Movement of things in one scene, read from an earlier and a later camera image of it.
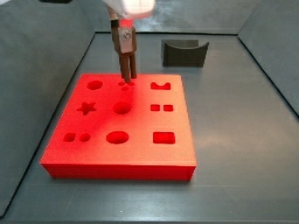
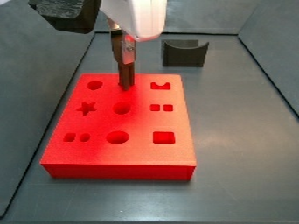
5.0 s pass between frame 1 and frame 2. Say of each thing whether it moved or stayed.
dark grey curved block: stayed
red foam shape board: stayed
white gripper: moved
